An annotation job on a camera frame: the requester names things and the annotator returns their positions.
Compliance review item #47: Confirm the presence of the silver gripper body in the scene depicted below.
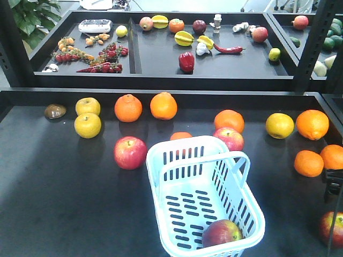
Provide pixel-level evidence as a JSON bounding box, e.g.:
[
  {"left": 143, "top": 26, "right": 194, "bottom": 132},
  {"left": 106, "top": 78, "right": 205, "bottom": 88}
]
[{"left": 324, "top": 169, "right": 342, "bottom": 202}]

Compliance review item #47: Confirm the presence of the red apple front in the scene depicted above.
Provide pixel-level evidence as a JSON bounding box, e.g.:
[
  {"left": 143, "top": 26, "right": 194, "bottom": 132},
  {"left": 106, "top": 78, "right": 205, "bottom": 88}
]
[{"left": 318, "top": 211, "right": 343, "bottom": 250}]

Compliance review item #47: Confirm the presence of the light blue plastic basket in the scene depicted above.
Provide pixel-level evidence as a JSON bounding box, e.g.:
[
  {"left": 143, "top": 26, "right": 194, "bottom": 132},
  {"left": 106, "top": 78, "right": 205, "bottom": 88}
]
[{"left": 146, "top": 135, "right": 265, "bottom": 256}]

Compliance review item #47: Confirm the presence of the small orange right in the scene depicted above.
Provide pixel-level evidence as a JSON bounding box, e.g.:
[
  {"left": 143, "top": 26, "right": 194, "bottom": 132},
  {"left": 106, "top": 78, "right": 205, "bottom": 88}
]
[{"left": 320, "top": 145, "right": 343, "bottom": 170}]

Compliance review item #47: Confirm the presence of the small orange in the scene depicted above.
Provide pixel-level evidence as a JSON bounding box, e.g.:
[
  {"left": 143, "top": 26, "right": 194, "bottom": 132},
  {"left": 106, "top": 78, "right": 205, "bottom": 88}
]
[
  {"left": 294, "top": 150, "right": 324, "bottom": 177},
  {"left": 320, "top": 145, "right": 343, "bottom": 170}
]

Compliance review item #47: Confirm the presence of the small orange left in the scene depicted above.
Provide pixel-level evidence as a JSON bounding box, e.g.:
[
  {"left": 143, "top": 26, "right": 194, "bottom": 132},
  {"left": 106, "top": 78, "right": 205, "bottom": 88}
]
[{"left": 294, "top": 150, "right": 324, "bottom": 177}]

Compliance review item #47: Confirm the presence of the bright orange knobbed orange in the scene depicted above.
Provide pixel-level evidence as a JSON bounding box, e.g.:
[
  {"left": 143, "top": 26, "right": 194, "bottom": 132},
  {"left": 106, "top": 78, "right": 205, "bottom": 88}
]
[{"left": 296, "top": 109, "right": 330, "bottom": 141}]

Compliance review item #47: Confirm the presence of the yellow round citrus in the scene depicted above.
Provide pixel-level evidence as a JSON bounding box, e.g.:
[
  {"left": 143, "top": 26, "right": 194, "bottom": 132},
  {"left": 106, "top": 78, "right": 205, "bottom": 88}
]
[{"left": 265, "top": 112, "right": 295, "bottom": 139}]

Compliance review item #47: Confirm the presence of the large orange grapefruit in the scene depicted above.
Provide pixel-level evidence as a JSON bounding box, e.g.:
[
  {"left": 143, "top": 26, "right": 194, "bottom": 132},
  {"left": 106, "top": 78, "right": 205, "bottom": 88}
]
[{"left": 214, "top": 109, "right": 245, "bottom": 133}]

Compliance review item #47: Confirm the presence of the small green lime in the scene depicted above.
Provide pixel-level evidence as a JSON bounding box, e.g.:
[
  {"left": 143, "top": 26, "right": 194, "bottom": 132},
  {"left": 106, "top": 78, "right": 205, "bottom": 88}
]
[{"left": 269, "top": 48, "right": 281, "bottom": 62}]

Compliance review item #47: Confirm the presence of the red chili pepper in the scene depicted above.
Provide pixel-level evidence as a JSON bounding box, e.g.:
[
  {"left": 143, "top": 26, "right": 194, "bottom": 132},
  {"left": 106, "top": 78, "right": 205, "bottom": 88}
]
[{"left": 213, "top": 44, "right": 245, "bottom": 55}]

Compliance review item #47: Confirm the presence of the red peach apple rear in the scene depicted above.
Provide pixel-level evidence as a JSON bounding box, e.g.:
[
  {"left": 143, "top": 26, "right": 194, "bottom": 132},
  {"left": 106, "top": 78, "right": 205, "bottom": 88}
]
[{"left": 251, "top": 27, "right": 269, "bottom": 43}]

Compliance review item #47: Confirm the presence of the small orange mandarin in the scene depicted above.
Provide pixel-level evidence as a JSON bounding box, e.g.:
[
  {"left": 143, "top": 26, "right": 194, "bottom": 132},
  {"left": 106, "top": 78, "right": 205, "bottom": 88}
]
[{"left": 170, "top": 132, "right": 192, "bottom": 140}]

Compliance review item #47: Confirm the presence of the yellow starfruit small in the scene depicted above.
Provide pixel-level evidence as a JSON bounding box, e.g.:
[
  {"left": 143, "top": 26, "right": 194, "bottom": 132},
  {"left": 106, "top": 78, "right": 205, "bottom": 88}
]
[{"left": 197, "top": 35, "right": 214, "bottom": 50}]

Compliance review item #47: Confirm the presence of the white garlic bulb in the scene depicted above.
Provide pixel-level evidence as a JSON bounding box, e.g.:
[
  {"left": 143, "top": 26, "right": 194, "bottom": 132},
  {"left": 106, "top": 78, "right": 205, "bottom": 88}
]
[{"left": 196, "top": 42, "right": 210, "bottom": 56}]

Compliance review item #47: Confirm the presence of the orange with knob right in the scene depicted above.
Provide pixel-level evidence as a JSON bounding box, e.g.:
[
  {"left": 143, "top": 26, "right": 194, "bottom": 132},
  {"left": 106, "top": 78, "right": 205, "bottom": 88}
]
[{"left": 150, "top": 92, "right": 178, "bottom": 120}]

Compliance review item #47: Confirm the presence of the orange with knob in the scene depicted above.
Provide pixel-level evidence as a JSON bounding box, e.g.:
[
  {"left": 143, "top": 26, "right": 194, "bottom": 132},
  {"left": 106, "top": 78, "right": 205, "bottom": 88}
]
[
  {"left": 150, "top": 92, "right": 178, "bottom": 120},
  {"left": 114, "top": 94, "right": 143, "bottom": 123}
]

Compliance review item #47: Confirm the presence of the dark red bell pepper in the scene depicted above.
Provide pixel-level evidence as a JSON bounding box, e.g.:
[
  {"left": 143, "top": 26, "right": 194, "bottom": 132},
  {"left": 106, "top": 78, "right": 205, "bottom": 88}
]
[{"left": 178, "top": 52, "right": 195, "bottom": 73}]

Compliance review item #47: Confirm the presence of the dark red plum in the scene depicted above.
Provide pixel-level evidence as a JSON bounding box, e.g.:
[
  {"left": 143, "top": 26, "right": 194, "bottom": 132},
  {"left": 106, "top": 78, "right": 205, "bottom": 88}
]
[{"left": 192, "top": 20, "right": 207, "bottom": 35}]

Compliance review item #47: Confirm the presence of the orange with knob left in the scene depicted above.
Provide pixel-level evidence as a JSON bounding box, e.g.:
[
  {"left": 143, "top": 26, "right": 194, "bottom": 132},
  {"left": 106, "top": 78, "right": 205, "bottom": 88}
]
[{"left": 114, "top": 94, "right": 143, "bottom": 123}]

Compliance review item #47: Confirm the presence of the orange persimmon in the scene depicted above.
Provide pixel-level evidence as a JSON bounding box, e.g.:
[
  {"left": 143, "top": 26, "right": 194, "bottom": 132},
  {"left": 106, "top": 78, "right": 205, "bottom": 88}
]
[{"left": 168, "top": 18, "right": 185, "bottom": 34}]

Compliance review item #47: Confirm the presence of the yellow starfruit rear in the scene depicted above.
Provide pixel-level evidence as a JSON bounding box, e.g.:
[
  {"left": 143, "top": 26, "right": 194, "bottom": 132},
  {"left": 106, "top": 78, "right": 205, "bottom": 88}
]
[{"left": 151, "top": 14, "right": 169, "bottom": 29}]

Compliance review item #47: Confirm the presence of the pink pomegranate rear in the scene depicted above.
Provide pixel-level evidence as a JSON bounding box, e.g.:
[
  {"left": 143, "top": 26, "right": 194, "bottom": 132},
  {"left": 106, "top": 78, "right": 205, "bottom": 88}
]
[{"left": 139, "top": 17, "right": 153, "bottom": 31}]

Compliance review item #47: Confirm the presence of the yellow pear-apple front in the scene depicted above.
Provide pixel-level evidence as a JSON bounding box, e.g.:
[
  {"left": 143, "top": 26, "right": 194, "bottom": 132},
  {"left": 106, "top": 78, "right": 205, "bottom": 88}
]
[{"left": 74, "top": 112, "right": 102, "bottom": 139}]

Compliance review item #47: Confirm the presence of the yellow pear-apple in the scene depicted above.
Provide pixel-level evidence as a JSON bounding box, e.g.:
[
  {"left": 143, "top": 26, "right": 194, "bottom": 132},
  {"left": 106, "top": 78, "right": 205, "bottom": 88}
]
[
  {"left": 75, "top": 97, "right": 101, "bottom": 116},
  {"left": 74, "top": 112, "right": 102, "bottom": 139}
]

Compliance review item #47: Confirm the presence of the red cherry tomato bunch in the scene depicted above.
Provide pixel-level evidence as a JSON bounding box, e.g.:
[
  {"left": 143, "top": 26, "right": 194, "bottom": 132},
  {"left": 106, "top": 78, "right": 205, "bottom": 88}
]
[{"left": 98, "top": 42, "right": 129, "bottom": 63}]

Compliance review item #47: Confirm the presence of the yellow pear-apple rear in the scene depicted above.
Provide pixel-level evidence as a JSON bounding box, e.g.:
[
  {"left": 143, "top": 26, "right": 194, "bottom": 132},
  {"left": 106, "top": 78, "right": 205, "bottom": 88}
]
[{"left": 75, "top": 97, "right": 101, "bottom": 116}]

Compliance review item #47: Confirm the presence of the small yellow lemon rear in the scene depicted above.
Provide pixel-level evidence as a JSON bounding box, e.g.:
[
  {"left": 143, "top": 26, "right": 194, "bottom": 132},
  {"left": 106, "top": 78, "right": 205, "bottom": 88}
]
[{"left": 115, "top": 25, "right": 128, "bottom": 38}]

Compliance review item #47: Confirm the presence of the black wooden produce stand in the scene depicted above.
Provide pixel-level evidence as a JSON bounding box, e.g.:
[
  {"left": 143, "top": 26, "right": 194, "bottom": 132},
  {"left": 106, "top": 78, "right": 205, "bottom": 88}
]
[{"left": 1, "top": 11, "right": 342, "bottom": 256}]

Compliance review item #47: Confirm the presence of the white electronic scale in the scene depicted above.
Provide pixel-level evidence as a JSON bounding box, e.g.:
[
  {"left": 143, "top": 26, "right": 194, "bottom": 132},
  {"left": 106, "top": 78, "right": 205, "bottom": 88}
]
[{"left": 78, "top": 19, "right": 112, "bottom": 33}]

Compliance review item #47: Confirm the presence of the brown mushroom cap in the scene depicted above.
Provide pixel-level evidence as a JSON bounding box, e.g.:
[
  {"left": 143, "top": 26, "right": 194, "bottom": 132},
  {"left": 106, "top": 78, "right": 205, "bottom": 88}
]
[{"left": 44, "top": 103, "right": 67, "bottom": 119}]

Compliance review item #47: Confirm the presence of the green potted plant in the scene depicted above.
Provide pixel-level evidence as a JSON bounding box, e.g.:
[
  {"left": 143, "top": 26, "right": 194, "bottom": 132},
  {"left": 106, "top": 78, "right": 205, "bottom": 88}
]
[{"left": 8, "top": 0, "right": 61, "bottom": 50}]

